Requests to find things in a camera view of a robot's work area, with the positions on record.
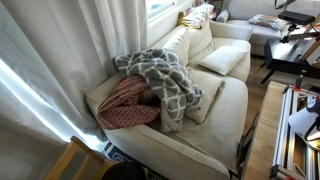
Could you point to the cream back cushion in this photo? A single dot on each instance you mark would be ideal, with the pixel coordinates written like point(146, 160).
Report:
point(186, 40)

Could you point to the cream fabric couch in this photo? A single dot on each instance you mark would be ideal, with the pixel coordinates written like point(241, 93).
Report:
point(206, 147)

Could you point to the red patterned blanket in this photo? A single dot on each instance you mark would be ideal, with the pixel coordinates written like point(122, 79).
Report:
point(121, 109)

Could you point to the white sheer curtain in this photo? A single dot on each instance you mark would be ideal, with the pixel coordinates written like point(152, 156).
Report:
point(65, 48)

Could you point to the light wooden stool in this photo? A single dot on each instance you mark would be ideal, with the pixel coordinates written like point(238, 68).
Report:
point(79, 162)

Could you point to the black side table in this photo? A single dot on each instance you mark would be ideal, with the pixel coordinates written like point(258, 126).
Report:
point(285, 57)

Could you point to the cream square throw pillow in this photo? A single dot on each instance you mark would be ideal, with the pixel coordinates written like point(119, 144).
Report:
point(224, 59)

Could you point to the floral yellow pillow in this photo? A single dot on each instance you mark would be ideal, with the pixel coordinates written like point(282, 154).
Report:
point(197, 17)

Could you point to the black round pan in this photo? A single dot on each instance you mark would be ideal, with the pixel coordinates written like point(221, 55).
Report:
point(124, 171)

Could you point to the patterned cushion on gray sofa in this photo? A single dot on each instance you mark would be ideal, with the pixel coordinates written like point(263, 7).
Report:
point(268, 21)

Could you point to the black camera on stand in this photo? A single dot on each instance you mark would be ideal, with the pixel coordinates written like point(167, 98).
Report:
point(297, 19)

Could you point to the gray and white patterned blanket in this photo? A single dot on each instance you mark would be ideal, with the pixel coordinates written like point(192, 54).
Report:
point(169, 80)

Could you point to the wooden table with metal rails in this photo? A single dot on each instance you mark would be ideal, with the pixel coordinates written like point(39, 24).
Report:
point(276, 151)

